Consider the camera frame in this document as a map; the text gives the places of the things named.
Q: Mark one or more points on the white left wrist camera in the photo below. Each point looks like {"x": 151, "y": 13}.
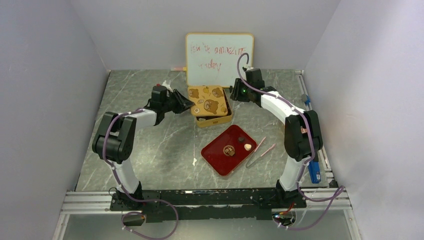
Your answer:
{"x": 164, "y": 87}

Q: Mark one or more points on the beige heart chocolate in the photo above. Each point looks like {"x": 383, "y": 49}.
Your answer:
{"x": 247, "y": 147}

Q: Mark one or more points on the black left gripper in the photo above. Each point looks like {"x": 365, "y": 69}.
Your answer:
{"x": 183, "y": 103}

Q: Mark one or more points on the metal tweezers with pink grips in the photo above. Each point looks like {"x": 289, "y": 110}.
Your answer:
{"x": 256, "y": 154}

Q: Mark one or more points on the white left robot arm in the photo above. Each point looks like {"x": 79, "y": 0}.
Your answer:
{"x": 114, "y": 139}

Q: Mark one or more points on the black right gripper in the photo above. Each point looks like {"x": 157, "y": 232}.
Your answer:
{"x": 236, "y": 90}

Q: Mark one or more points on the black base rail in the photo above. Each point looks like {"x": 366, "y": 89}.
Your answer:
{"x": 229, "y": 203}

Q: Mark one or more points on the gold chocolate tin box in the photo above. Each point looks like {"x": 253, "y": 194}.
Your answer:
{"x": 208, "y": 121}

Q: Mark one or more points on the whiteboard with yellow frame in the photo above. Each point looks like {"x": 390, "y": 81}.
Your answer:
{"x": 211, "y": 58}

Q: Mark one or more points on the red rectangular tray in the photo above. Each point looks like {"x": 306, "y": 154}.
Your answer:
{"x": 224, "y": 154}

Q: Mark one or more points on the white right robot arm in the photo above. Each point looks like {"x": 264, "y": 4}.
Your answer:
{"x": 302, "y": 130}

